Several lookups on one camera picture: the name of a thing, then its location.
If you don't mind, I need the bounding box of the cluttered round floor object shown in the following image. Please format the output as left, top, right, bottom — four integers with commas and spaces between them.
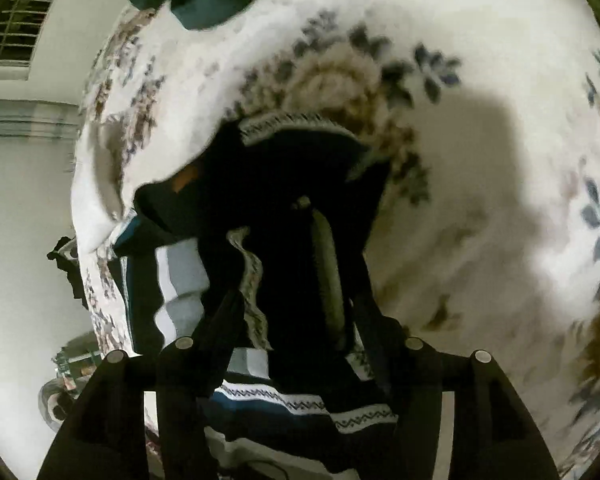
38, 332, 102, 432

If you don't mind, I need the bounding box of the floral white fleece blanket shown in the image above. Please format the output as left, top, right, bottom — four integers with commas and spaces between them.
72, 0, 600, 479

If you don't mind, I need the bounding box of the dark object beside bed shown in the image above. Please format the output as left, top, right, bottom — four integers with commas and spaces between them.
46, 236, 88, 310

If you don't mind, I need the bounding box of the louvered window shutter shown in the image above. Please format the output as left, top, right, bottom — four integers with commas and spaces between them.
0, 0, 54, 68

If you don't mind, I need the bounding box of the dark patterned knit garment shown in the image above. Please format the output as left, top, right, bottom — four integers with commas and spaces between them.
110, 109, 444, 480

